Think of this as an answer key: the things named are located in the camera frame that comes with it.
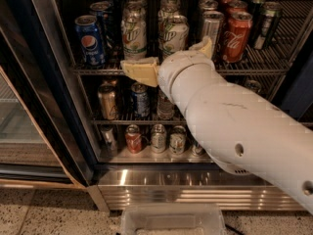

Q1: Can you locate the gold can middle shelf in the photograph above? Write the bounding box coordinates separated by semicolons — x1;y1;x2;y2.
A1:
98;84;118;120

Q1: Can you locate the red coca-cola can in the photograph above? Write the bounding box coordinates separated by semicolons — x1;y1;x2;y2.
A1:
226;0;247;15
221;12;252;63

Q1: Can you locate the white can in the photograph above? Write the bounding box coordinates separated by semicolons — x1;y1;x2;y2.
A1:
169;125;187;155
151;124;166;153

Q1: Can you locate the blue silver can bottom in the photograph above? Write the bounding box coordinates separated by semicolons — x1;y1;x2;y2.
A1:
192;139;204;157

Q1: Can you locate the front dark green can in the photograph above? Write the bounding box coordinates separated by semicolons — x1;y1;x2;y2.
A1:
252;2;283;50

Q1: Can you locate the front silver slim can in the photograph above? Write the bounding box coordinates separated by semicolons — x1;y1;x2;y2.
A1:
201;11;224;59

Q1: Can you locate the white can bottom centre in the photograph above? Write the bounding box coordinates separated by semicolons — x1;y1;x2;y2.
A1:
169;125;187;155

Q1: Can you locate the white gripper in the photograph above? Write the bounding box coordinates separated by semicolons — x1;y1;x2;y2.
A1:
120;36;215;102

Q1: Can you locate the wire shelf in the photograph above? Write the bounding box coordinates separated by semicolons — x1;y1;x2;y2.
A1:
89;75;282;126
73;0;313;75

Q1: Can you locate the top wire shelf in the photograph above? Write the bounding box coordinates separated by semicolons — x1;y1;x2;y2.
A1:
73;0;313;75

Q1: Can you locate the open glass fridge door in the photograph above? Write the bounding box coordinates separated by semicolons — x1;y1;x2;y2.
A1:
0;0;96;188

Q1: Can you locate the silver slim can middle shelf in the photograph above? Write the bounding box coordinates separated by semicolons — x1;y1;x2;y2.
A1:
245;79;262;94

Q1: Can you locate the blue can middle shelf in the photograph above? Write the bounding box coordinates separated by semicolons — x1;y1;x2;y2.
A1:
131;82;150;118

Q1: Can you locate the clear plastic bin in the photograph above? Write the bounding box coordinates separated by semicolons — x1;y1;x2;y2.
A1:
121;203;227;235

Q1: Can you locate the middle wire shelf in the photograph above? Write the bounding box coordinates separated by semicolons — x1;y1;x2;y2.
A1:
89;75;282;126

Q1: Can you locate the dark green can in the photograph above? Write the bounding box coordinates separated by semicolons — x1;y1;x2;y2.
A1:
252;2;283;50
248;0;266;16

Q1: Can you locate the front blue Pepsi can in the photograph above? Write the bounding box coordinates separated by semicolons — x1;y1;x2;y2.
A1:
74;15;106;67

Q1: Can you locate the silver can bottom far left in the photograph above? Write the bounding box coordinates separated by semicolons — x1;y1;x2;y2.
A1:
100;124;117;154

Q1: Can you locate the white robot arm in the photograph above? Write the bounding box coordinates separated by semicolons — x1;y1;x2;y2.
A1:
121;37;313;212

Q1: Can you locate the white can bottom left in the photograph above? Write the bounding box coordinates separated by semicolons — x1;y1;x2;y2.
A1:
151;124;166;153

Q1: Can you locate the red can bottom shelf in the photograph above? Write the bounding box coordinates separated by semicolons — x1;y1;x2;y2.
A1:
125;124;142;154

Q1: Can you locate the silver slim can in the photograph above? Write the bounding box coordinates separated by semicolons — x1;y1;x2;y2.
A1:
201;11;224;59
199;0;218;14

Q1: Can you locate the clear water bottle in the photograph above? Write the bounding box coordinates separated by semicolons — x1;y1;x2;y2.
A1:
156;89;175;120

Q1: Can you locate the front red Coca-Cola can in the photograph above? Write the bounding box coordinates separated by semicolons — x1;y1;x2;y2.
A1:
221;12;252;63

